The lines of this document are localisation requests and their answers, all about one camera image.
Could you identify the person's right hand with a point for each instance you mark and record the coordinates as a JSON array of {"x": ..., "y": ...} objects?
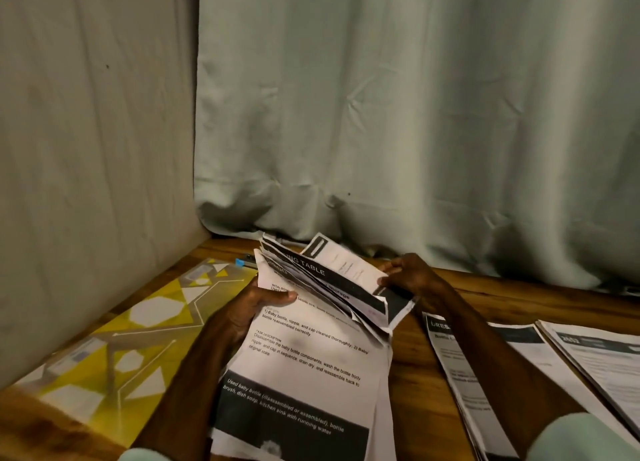
[{"x": 415, "y": 276}]

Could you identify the wash baby bottle paper stack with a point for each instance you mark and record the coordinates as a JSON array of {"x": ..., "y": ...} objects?
[{"x": 310, "y": 386}]

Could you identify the person's left forearm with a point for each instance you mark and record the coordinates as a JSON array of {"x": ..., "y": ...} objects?
[{"x": 185, "y": 396}]

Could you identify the person's right forearm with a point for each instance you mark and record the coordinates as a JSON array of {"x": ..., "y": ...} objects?
[{"x": 500, "y": 376}]

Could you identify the pale green curtain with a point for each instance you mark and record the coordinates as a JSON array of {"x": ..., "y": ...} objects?
[{"x": 420, "y": 106}]

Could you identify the dressing table paper stack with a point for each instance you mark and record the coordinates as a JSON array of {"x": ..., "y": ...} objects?
[{"x": 315, "y": 281}]

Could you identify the person's left hand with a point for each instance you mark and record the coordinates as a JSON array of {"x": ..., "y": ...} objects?
[{"x": 245, "y": 311}]

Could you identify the yellow patterned folder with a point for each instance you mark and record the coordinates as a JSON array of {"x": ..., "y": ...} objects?
[{"x": 130, "y": 351}]

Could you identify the blue pen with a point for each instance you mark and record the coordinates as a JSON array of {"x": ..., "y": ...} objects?
[{"x": 244, "y": 261}]

